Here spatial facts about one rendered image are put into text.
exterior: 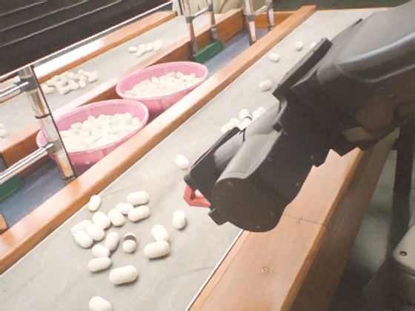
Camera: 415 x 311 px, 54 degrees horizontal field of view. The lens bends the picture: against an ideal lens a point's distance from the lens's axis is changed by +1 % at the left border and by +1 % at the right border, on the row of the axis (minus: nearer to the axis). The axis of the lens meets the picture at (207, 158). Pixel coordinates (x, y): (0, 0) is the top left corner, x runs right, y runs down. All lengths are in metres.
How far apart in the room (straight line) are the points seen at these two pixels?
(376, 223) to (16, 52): 1.50
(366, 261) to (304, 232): 1.04
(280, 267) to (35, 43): 0.40
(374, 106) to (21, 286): 0.55
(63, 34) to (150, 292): 0.35
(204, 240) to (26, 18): 0.38
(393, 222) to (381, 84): 1.54
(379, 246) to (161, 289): 1.20
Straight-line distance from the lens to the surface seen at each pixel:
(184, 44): 1.52
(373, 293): 1.07
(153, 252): 0.61
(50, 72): 1.55
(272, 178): 0.29
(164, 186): 0.76
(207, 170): 0.41
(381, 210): 1.83
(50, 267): 0.68
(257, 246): 0.56
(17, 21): 0.53
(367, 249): 1.65
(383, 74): 0.25
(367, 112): 0.29
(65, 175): 0.81
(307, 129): 0.33
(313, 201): 0.63
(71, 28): 0.56
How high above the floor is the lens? 1.16
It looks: 31 degrees down
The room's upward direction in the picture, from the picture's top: 11 degrees counter-clockwise
